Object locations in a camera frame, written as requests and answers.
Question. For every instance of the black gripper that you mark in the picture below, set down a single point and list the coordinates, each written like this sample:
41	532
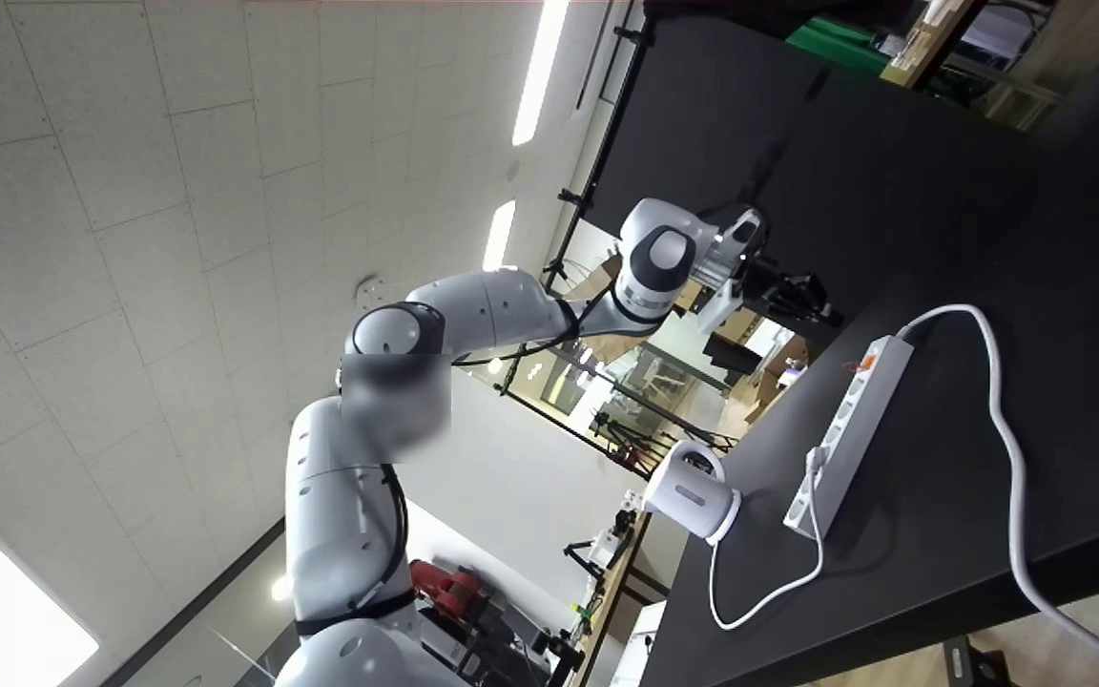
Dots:
777	284

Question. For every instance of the long ceiling light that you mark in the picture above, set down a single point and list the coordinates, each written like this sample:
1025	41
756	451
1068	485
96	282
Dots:
497	235
541	72

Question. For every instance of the white round appliance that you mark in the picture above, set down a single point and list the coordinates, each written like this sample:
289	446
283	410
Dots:
694	490

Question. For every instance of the white power strip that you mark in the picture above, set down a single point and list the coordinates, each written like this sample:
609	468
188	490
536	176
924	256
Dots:
848	434

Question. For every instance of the black backdrop panel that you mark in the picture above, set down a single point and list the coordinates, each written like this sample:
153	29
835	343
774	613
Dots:
688	118

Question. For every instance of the square ceiling light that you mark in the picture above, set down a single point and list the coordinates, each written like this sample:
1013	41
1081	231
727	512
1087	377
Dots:
1	624

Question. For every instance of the red object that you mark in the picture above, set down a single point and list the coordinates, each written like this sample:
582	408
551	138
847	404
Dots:
447	595

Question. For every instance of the green cloth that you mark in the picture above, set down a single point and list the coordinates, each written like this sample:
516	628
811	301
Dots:
836	45

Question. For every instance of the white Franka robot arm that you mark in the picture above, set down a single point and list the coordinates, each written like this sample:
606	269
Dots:
372	434

